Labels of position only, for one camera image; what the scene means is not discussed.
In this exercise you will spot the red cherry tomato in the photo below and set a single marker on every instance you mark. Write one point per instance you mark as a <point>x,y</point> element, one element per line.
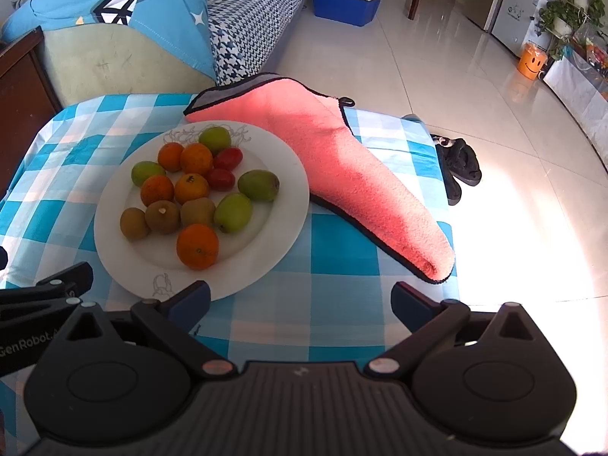
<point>222,178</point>
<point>228,158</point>

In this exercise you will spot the houndstooth sofa cover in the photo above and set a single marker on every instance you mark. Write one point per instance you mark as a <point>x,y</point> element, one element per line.
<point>251,9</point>

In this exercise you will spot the low cabinet with white cloth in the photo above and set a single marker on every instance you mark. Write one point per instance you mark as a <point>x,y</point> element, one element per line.
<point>579,90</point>

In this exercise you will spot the blue white checked tablecloth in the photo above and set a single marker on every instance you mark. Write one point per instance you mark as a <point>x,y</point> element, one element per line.
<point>332,256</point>

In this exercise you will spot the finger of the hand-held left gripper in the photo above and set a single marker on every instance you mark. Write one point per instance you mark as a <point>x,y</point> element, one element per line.
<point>71,278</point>

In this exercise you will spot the brown kiwi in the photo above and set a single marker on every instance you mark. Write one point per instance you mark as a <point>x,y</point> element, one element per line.
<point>198,212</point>
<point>134,223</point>
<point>162,217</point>

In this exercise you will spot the green jujube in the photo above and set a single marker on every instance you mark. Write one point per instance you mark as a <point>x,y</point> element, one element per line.
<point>147,173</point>
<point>232,212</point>
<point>214,138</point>
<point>258,185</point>

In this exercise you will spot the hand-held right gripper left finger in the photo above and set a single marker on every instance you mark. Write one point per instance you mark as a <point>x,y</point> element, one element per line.
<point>190,301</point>

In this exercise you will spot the dark wooden headboard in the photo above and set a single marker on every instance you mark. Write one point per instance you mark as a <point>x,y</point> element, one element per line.
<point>19,95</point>

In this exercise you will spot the blue plastic bin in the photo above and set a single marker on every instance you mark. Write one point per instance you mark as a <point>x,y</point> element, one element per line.
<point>342,9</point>

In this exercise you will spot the small white freezer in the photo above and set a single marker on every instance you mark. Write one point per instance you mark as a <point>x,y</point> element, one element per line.
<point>517,19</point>

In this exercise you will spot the pink towel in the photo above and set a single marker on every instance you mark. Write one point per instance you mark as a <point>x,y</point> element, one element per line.
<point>356,175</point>

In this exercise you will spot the black slipper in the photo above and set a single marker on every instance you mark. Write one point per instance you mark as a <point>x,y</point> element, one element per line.
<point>465,164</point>
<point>453,190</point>

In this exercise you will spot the orange mandarin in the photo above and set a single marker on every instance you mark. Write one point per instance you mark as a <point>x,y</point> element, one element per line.
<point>170,156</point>
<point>191,188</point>
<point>197,246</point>
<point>196,158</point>
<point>157,189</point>

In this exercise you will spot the orange smiley bucket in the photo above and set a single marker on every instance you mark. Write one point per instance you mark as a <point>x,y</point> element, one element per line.
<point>532,64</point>

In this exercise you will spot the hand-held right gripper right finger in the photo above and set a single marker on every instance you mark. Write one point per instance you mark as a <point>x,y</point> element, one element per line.
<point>411,304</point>

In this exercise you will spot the pale green sofa armrest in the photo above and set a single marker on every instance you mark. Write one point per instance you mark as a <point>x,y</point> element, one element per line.
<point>118,61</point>

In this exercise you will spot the white floral plate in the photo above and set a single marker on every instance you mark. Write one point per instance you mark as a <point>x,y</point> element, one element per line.
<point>266,232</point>

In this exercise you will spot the blue printed cloth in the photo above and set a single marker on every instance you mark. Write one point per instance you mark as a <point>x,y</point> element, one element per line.
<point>61,4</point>

